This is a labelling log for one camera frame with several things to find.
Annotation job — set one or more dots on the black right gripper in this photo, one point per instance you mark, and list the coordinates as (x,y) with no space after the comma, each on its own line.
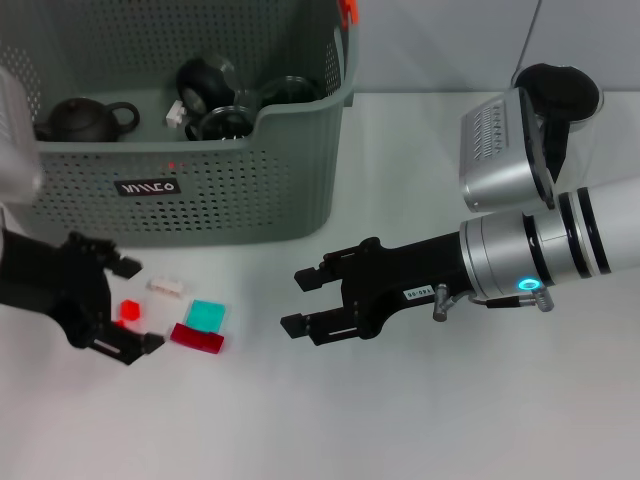
(415,272)

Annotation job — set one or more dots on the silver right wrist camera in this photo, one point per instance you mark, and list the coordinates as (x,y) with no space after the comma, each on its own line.
(500,170)

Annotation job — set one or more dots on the large bright red brick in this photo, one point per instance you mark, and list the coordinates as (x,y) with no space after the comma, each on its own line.
(172,164)

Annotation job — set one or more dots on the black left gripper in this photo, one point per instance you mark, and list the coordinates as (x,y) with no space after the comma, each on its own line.
(60,285)

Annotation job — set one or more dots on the grey-green perforated storage bin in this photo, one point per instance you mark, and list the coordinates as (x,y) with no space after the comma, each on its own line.
(200,200)

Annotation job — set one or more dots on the dark clay teapot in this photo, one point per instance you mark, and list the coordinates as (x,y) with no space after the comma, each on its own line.
(80,122)

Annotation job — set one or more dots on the teal building brick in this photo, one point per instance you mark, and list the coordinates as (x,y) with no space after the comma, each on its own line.
(206,316)

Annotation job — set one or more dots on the glass teacup with black base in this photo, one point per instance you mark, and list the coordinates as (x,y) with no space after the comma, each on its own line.
(290,92)
(202,82)
(222,125)

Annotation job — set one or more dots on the dark red brick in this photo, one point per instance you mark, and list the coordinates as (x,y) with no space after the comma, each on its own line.
(196,340)

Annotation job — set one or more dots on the white building brick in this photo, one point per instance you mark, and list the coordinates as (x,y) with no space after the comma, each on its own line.
(167,287)
(175,114)

